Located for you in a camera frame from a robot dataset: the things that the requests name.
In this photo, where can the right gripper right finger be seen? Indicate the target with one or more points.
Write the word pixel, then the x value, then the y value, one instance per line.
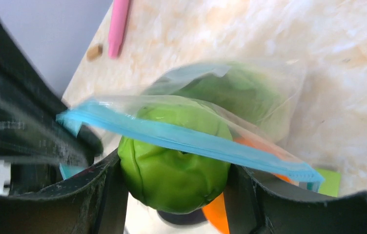
pixel 260 203

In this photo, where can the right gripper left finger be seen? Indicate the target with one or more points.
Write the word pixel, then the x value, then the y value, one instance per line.
pixel 91 202

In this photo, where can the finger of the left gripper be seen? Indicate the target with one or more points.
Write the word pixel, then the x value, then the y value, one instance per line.
pixel 29 132

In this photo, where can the orange tangerine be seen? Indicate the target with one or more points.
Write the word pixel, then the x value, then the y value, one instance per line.
pixel 215 212

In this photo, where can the green lime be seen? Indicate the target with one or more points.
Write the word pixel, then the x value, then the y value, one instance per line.
pixel 169 180

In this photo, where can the clear zip top bag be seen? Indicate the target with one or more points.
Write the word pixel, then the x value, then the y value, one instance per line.
pixel 116 113

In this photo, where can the dark purple eggplant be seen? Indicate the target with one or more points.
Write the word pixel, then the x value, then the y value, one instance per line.
pixel 194 218

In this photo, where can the green lettuce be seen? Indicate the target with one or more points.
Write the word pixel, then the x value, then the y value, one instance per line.
pixel 236 87

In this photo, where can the green block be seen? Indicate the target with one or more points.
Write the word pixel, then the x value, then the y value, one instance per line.
pixel 331 184

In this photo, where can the wooden block at left edge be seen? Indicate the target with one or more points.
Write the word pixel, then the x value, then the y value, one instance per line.
pixel 94 52

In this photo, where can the pink cylindrical tool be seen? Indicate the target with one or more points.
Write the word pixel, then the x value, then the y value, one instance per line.
pixel 119 15

